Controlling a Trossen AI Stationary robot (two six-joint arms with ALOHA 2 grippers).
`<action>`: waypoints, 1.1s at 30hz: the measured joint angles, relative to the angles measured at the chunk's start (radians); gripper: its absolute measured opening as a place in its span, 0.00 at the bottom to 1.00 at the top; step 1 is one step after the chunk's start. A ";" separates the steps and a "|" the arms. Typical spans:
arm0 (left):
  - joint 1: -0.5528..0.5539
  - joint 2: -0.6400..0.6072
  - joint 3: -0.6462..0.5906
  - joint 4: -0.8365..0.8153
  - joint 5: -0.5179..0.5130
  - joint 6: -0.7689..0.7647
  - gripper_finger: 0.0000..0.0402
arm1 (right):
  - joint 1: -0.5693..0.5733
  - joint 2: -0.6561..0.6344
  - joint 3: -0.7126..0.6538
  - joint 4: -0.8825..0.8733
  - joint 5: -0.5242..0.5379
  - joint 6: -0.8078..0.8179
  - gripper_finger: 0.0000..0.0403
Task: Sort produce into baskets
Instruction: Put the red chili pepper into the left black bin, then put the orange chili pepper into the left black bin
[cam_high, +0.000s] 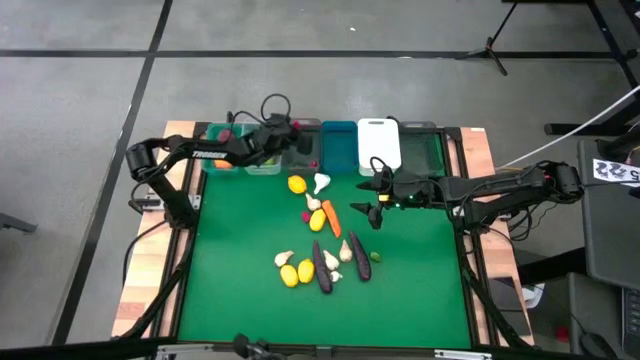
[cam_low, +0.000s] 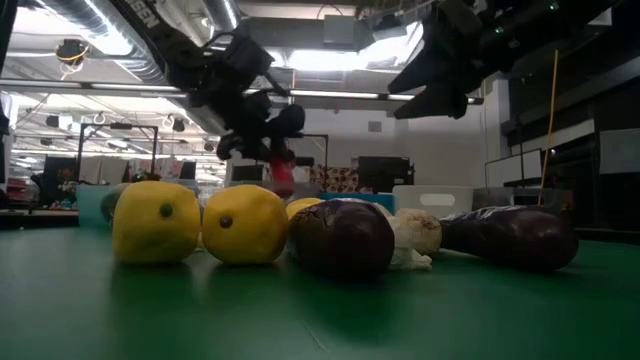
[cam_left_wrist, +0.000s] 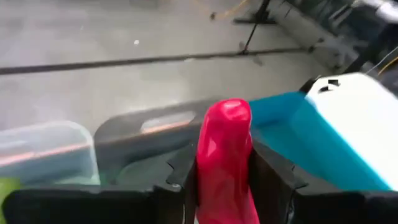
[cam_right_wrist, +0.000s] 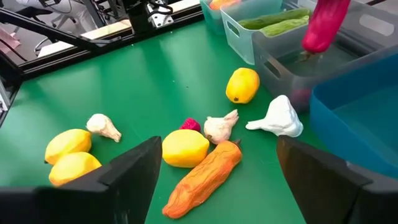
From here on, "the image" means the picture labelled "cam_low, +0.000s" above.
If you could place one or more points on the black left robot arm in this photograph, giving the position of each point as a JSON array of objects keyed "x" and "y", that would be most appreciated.
[{"x": 160, "y": 35}]

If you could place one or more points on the white plastic basket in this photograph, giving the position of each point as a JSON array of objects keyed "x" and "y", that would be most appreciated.
[{"x": 405, "y": 200}]

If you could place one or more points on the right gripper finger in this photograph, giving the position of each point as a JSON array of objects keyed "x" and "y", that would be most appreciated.
[
  {"x": 440, "y": 105},
  {"x": 417, "y": 75}
]

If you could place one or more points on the teal green plastic basket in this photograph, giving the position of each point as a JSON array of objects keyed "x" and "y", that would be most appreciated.
[{"x": 87, "y": 205}]

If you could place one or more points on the floral patterned panel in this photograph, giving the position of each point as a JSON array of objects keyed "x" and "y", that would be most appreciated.
[{"x": 340, "y": 180}]

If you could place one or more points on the yellow lemon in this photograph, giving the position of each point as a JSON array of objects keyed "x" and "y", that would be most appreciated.
[
  {"x": 155, "y": 225},
  {"x": 245, "y": 225},
  {"x": 305, "y": 204}
]

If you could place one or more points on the black monitor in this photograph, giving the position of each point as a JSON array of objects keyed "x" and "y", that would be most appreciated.
[
  {"x": 50, "y": 167},
  {"x": 382, "y": 172}
]

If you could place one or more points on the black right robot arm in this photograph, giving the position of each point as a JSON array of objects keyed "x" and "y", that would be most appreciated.
[{"x": 540, "y": 25}]

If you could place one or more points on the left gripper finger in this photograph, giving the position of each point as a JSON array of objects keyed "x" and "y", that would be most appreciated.
[
  {"x": 287, "y": 125},
  {"x": 245, "y": 147}
]

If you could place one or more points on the framed glass board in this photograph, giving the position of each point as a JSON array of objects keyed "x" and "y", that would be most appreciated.
[{"x": 510, "y": 170}]

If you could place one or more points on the black metal rig frame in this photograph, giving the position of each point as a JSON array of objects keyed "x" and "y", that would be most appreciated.
[
  {"x": 320, "y": 136},
  {"x": 120, "y": 126}
]

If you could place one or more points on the silver ventilation duct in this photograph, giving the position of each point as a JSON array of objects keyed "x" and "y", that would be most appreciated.
[{"x": 227, "y": 12}]

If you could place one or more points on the blue plastic basket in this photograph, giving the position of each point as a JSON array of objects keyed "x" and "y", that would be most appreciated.
[{"x": 360, "y": 197}]

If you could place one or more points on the smoky translucent grey basket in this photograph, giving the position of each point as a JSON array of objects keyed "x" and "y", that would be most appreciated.
[{"x": 500, "y": 197}]

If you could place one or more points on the long ceiling light bar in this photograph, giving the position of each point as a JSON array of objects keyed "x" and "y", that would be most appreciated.
[{"x": 125, "y": 86}]

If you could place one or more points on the small white garlic bulb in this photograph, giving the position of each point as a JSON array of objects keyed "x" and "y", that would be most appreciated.
[{"x": 410, "y": 260}]

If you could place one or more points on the grey ceiling box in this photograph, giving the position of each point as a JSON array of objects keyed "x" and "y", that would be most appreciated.
[{"x": 341, "y": 30}]

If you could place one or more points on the purple eggplant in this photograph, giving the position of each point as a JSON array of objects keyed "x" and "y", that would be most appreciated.
[
  {"x": 515, "y": 240},
  {"x": 340, "y": 240}
]

